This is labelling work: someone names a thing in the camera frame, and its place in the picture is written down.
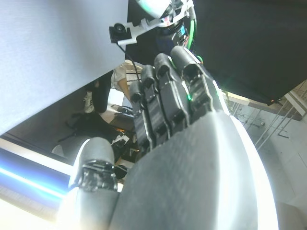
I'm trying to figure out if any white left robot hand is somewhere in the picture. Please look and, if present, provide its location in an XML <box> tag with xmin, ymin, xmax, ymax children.
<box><xmin>57</xmin><ymin>45</ymin><xmax>280</xmax><ymax>230</ymax></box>

